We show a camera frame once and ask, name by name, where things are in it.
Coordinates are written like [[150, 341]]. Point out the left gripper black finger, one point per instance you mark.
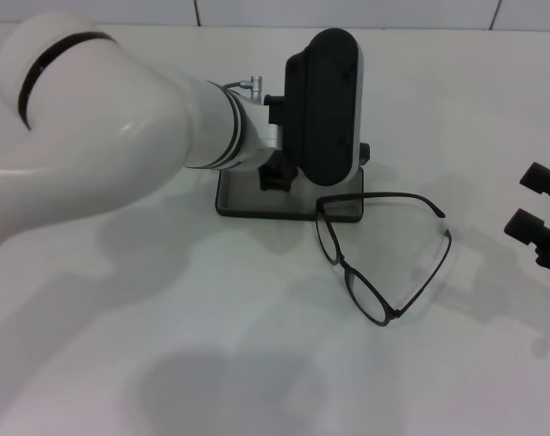
[[364, 153], [281, 179]]

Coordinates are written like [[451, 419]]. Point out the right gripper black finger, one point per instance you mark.
[[524, 224], [536, 177]]

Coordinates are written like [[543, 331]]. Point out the black glasses case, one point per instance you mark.
[[247, 195]]

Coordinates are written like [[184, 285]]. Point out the black glasses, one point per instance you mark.
[[342, 262]]

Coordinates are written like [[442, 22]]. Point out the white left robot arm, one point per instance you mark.
[[97, 136]]

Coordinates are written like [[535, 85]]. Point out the left gripper metal connector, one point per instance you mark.
[[256, 88]]

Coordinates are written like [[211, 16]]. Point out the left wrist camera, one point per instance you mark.
[[324, 104]]

